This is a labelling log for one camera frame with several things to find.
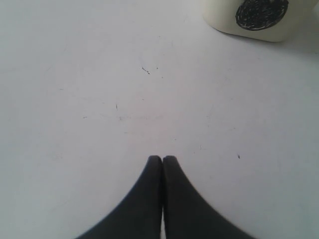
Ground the cream bin with circle mark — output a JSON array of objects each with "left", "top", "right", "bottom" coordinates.
[{"left": 202, "top": 0, "right": 299, "bottom": 42}]

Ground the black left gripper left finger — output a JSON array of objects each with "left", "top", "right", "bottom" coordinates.
[{"left": 79, "top": 155, "right": 162, "bottom": 239}]

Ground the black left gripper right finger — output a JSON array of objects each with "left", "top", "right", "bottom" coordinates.
[{"left": 162, "top": 156, "right": 252, "bottom": 239}]

